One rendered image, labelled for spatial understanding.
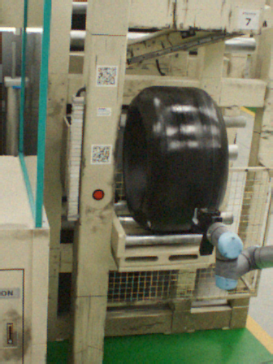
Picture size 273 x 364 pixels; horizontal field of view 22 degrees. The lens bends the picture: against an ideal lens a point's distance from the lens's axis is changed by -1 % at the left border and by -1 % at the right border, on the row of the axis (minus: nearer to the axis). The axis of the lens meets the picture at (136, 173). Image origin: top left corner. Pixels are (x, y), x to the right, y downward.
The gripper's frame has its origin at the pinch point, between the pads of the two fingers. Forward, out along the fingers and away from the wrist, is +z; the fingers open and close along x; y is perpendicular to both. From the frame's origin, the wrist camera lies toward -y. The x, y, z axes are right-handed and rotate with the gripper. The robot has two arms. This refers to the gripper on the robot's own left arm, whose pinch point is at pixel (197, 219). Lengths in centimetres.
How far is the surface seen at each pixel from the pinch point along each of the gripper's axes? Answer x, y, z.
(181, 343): -26, -94, 79
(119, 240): 26.4, -10.0, 8.2
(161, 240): 9.2, -11.8, 12.1
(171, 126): 10.9, 33.5, 2.5
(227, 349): -48, -96, 70
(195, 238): -4.4, -11.7, 12.1
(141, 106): 17.5, 37.9, 19.6
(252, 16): -30, 73, 35
